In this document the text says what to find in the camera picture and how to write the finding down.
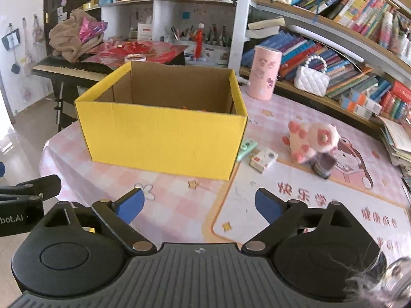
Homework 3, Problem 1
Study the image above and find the red paper sheet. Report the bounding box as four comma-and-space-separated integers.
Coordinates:
82, 40, 186, 70

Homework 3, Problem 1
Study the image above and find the red figurine bottle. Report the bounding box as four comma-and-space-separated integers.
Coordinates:
194, 23, 205, 61

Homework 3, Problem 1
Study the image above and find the white pen holder box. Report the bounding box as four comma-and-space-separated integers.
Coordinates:
173, 40, 230, 68

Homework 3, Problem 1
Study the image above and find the black electric piano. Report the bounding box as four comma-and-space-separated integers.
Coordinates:
31, 54, 113, 131

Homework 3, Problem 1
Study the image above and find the orange white box lower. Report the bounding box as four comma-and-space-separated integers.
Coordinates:
339, 96, 373, 120

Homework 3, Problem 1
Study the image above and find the stack of papers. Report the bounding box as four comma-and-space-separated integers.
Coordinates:
379, 117, 411, 178

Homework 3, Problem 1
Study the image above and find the pink cartoon tablecloth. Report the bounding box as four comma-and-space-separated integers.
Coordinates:
40, 95, 410, 261

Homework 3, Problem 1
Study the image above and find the pink plush pig toy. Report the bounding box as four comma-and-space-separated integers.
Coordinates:
282, 120, 340, 164

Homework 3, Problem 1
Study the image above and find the orange white box upper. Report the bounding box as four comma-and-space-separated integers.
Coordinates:
348, 89, 382, 116

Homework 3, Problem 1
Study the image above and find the mint green small case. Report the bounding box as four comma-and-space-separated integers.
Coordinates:
237, 139, 258, 162

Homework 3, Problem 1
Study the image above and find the white bookshelf unit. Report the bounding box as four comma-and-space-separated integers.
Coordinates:
80, 0, 411, 132

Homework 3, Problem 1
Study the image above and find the yellow cardboard box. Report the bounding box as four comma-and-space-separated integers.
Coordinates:
75, 62, 248, 180

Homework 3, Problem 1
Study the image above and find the small white orange box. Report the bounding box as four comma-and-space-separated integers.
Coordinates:
249, 147, 279, 173

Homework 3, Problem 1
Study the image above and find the red thick dictionary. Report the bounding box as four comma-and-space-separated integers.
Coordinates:
390, 80, 411, 104

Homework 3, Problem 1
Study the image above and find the pink cylindrical tin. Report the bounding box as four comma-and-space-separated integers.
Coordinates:
247, 45, 282, 101

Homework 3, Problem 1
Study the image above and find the tape roll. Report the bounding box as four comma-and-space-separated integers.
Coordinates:
124, 54, 146, 63

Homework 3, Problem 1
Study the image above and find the beige crumpled blanket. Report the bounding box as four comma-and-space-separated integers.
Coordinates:
49, 8, 104, 63

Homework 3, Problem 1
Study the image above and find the white quilted pearl handbag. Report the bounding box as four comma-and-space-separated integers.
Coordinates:
294, 55, 330, 97

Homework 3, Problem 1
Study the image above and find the small grey purple container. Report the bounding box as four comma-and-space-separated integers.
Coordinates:
309, 153, 337, 179

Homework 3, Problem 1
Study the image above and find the pink wrapped bouquet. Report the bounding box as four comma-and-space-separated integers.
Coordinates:
79, 18, 108, 43

